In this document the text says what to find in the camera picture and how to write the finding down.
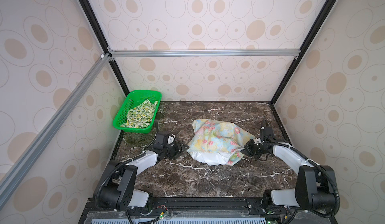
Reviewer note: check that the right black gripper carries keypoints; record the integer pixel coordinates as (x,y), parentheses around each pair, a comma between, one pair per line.
(247,150)

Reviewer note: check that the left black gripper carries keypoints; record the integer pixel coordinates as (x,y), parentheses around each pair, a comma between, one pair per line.
(178,149)

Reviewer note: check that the pastel floral skirt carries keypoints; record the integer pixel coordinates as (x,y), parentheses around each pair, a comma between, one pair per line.
(218,142)

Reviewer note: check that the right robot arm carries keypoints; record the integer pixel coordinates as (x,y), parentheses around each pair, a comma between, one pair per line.
(316,188)

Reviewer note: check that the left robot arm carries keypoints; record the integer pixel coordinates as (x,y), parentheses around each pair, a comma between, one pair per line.
(116,188)

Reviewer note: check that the green yellow patterned skirt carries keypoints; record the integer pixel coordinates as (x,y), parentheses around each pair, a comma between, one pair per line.
(140,116)

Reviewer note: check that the green plastic basket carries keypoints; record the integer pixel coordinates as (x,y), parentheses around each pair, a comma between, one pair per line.
(133,100)

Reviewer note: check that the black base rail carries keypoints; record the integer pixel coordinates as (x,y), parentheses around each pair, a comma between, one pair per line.
(204,211)

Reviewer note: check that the horizontal aluminium rail back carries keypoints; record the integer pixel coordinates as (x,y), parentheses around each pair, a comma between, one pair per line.
(200,53)

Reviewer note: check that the left black frame post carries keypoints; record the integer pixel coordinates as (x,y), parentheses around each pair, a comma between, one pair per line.
(94,23)

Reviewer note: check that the black frame post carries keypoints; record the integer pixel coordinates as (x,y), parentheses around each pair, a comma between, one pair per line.
(94,23)
(314,30)

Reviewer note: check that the diagonal aluminium rail left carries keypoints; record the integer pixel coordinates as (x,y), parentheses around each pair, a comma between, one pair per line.
(21,168)

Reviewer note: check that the right black frame post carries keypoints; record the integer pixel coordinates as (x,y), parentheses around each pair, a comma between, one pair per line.
(314,30)

